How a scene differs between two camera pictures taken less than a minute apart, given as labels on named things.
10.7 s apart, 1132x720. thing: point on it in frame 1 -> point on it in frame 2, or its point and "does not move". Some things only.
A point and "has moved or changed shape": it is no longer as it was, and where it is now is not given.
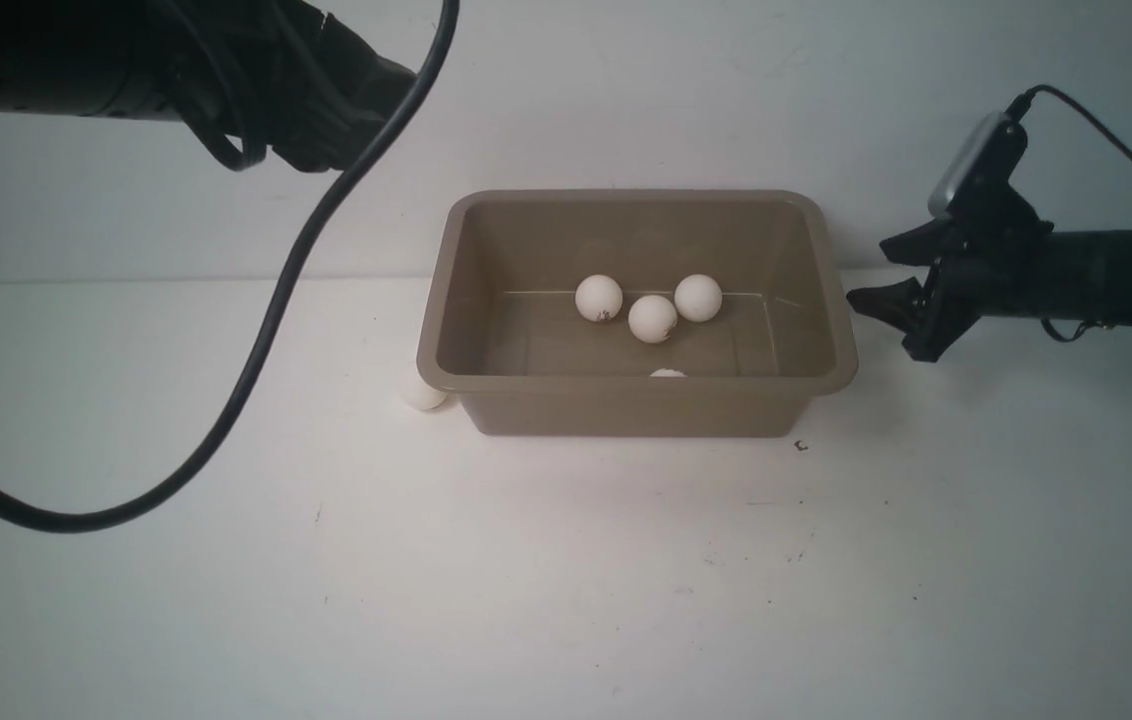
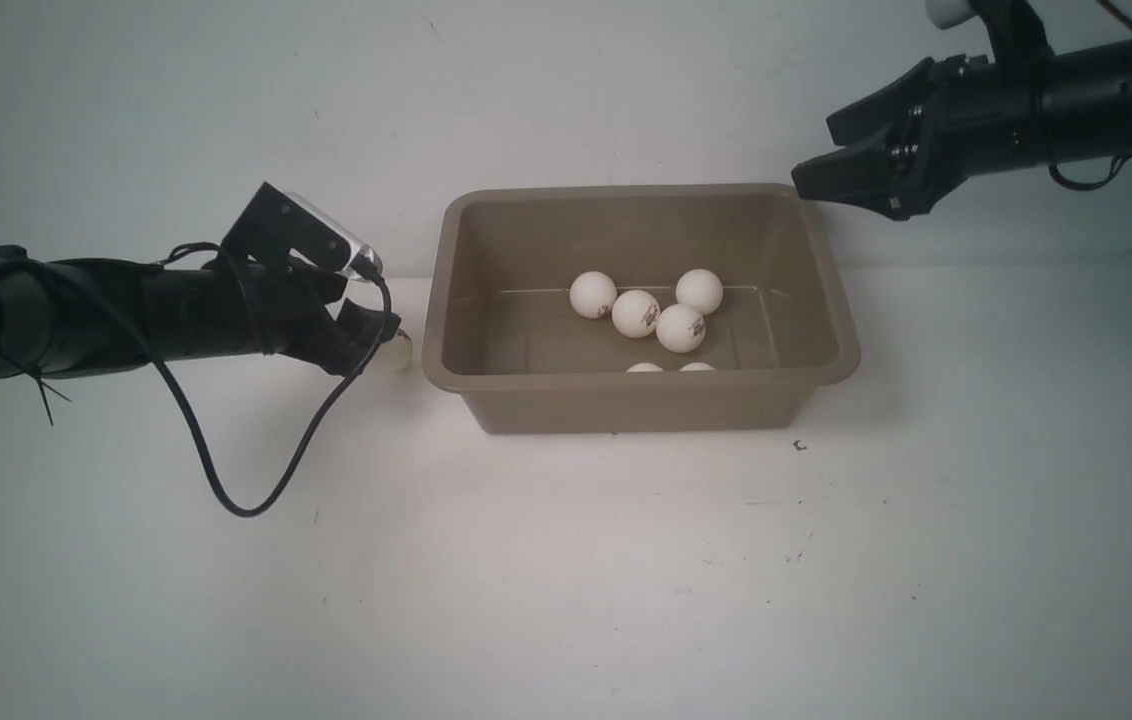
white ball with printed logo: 598,298 does not move
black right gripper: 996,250 -> 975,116
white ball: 651,319 has moved or changed shape
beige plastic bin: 503,325 does not move
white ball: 418,395 -> 394,354
